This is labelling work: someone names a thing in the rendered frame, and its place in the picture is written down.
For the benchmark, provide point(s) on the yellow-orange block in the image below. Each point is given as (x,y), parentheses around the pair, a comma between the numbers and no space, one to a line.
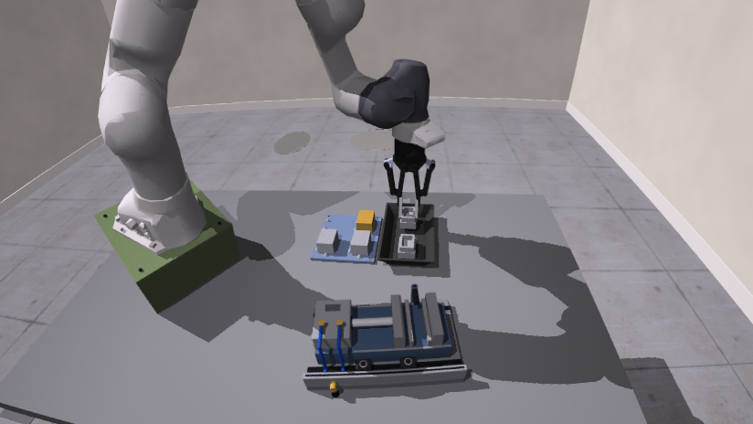
(366,220)

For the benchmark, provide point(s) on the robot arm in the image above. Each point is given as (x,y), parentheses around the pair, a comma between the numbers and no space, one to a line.
(147,37)

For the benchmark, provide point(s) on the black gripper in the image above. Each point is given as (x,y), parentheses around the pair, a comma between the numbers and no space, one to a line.
(412,164)

